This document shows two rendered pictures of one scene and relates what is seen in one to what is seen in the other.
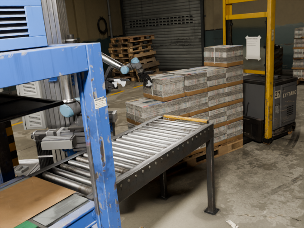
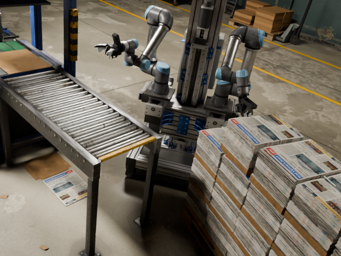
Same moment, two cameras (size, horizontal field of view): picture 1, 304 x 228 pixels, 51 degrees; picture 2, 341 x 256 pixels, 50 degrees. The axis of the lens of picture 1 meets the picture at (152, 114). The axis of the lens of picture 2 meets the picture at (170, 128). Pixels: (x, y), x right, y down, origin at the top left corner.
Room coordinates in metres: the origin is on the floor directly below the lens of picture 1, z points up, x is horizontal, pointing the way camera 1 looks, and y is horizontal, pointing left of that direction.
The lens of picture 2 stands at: (2.92, -2.11, 2.09)
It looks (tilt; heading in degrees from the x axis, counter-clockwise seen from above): 31 degrees down; 92
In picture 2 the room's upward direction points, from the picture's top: 10 degrees clockwise
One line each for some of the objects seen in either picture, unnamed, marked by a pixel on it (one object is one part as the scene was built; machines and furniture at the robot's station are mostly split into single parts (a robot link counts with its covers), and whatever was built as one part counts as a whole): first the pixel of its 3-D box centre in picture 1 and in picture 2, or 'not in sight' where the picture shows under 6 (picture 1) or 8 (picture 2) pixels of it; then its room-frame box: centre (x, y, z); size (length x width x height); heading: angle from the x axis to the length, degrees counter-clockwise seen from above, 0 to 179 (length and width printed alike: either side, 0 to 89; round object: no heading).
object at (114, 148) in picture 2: (178, 125); (121, 146); (2.56, -0.22, 0.77); 0.47 x 0.05 x 0.05; 52
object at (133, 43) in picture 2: not in sight; (130, 44); (2.43, 0.44, 1.21); 0.11 x 0.08 x 0.09; 60
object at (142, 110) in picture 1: (179, 129); (256, 225); (3.52, -0.31, 0.42); 1.17 x 0.39 x 0.83; 123
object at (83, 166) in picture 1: (94, 170); (43, 86); (1.79, 0.38, 0.77); 0.47 x 0.05 x 0.05; 52
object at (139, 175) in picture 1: (165, 159); (38, 121); (1.95, -0.06, 0.74); 1.34 x 0.05 x 0.12; 142
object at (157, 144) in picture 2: (110, 147); (99, 103); (2.26, 0.33, 0.74); 1.34 x 0.05 x 0.12; 142
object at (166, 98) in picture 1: (169, 96); (243, 157); (3.33, -0.20, 0.86); 0.29 x 0.16 x 0.04; 123
